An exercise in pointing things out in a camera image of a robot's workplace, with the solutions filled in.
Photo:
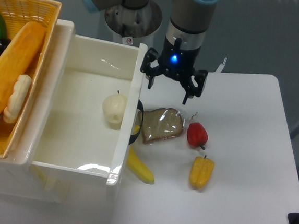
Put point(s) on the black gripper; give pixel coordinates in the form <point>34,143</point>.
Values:
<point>176,64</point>

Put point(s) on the white drawer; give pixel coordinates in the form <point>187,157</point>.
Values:
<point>77,142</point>

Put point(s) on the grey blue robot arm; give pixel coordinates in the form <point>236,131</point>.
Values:
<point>189,21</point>

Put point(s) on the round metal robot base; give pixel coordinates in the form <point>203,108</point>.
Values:
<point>136,23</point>

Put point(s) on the white drawer cabinet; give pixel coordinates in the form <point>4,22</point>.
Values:
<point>18,175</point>

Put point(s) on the wrapped bread slice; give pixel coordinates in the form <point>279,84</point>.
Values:
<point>160,124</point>

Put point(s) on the red toy bell pepper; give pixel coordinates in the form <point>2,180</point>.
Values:
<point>196,135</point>

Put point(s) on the white toy pear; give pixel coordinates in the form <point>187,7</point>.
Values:
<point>114,107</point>

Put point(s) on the yellow toy banana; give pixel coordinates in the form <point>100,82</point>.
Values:
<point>138,168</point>

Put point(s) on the yellow toy bell pepper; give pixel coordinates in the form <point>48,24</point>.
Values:
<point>201,172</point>

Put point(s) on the cream toy croissant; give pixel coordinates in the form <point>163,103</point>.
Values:
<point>17,98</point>

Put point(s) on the orange toy baguette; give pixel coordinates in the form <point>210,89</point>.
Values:
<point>16,58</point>

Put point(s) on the yellow wicker basket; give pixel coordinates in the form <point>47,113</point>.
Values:
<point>16,14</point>

